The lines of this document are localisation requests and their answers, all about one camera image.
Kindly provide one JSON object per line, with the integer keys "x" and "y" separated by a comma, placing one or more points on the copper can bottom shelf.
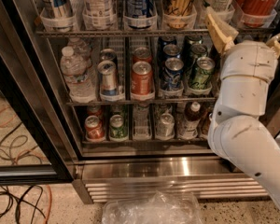
{"x": 206, "y": 125}

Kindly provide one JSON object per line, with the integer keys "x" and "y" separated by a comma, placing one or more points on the brown bottle white cap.
{"x": 188, "y": 123}

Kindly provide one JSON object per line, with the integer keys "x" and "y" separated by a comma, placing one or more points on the green can front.
{"x": 201, "y": 73}

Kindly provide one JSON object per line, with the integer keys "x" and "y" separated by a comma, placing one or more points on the red can bottom shelf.
{"x": 94, "y": 128}

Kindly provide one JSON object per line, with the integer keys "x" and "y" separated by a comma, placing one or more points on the blue pepsi can front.
{"x": 172, "y": 74}

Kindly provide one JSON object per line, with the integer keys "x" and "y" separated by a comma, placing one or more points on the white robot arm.
{"x": 235, "y": 133}

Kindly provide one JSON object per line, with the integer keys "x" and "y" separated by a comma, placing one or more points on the gold can top shelf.
{"x": 177, "y": 12}

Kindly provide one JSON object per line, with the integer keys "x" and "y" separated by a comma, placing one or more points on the fridge glass door left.
{"x": 20, "y": 84}

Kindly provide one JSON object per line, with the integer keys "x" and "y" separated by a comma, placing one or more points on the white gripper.
{"x": 250, "y": 61}

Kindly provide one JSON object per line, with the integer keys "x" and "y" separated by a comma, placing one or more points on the green can bottom shelf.
{"x": 117, "y": 128}

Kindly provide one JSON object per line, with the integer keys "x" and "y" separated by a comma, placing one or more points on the silver blue can front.
{"x": 108, "y": 78}

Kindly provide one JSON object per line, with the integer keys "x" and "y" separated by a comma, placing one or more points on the clear plastic bag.
{"x": 158, "y": 208}

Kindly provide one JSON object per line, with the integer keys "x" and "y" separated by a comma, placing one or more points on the clear plastic water bottle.
{"x": 77, "y": 76}

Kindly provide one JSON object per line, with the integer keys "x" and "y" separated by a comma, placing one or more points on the blue silver can top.
{"x": 139, "y": 13}

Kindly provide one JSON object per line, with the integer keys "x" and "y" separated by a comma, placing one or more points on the silver can bottom shelf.
{"x": 165, "y": 125}

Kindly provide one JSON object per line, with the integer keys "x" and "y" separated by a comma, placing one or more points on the blue white can top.
{"x": 57, "y": 15}

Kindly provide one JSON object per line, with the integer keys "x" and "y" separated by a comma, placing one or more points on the orange soda can front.
{"x": 141, "y": 78}

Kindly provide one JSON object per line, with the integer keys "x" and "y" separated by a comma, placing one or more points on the white labelled can top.
{"x": 100, "y": 14}

